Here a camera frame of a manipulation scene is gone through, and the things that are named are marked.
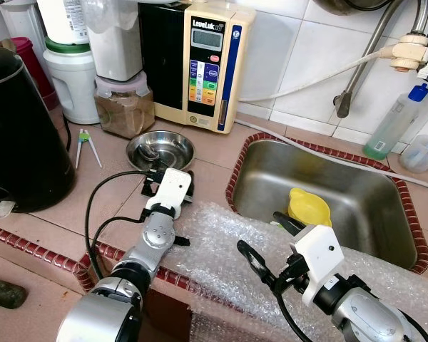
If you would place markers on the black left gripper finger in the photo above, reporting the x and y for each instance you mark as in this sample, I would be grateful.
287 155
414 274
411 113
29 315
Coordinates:
149 189
192 187

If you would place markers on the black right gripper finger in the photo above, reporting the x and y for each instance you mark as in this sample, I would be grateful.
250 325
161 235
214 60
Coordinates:
253 260
289 224

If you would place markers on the yellow plastic bowl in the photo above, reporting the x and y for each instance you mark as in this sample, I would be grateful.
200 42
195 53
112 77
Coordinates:
310 206

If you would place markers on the steel bowl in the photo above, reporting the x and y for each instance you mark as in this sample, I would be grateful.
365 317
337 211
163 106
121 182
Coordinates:
160 146

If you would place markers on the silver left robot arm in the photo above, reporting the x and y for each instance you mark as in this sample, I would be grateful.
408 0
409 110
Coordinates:
100 313

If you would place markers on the steel kitchen sink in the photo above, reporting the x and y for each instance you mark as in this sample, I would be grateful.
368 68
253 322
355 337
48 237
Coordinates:
371 206

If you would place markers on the clear bubble wrap sheet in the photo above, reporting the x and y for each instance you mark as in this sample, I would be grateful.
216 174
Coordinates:
228 256

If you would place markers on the brown powder plastic jar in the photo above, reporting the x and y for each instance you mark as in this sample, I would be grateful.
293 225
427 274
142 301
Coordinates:
125 114

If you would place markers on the green white training chopsticks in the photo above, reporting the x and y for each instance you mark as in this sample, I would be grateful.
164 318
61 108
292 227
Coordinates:
84 135

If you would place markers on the beige water ionizer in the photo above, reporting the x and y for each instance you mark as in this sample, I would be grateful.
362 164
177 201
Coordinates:
207 71

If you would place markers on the white plastic jug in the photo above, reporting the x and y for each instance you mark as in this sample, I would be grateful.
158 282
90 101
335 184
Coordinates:
71 85

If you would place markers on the steel swivel faucet pipe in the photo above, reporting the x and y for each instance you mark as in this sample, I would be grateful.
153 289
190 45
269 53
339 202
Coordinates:
344 105

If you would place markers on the clear dish soap bottle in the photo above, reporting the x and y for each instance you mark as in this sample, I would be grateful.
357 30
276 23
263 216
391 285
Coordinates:
389 132

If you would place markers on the black electric kettle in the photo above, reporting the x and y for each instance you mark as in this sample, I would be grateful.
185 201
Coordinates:
21 135

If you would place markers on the frosted plastic container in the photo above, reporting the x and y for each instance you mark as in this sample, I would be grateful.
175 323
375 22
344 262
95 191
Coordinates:
114 50

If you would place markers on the clear plastic cup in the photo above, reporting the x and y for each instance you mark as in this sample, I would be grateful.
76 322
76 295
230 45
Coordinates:
421 155

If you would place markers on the red plastic container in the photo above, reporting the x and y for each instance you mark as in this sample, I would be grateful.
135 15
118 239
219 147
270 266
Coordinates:
32 64

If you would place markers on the black oblong lighter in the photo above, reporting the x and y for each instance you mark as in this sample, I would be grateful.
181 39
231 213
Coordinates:
3 293

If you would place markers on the white labelled bottle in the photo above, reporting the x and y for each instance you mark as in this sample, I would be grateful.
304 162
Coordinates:
64 18

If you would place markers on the beige faucet diverter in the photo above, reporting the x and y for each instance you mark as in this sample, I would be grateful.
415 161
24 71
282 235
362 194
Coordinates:
411 53

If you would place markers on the dark round pot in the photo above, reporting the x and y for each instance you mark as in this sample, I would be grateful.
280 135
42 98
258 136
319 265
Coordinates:
349 6

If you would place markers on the chrome tap spout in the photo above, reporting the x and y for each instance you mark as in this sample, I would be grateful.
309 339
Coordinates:
421 18

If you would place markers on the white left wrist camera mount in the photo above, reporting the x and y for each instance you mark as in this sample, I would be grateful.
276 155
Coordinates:
170 189

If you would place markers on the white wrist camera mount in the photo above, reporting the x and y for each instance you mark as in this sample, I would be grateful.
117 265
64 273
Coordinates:
319 253
170 189

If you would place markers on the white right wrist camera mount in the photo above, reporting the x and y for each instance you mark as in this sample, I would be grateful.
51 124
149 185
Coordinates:
319 253

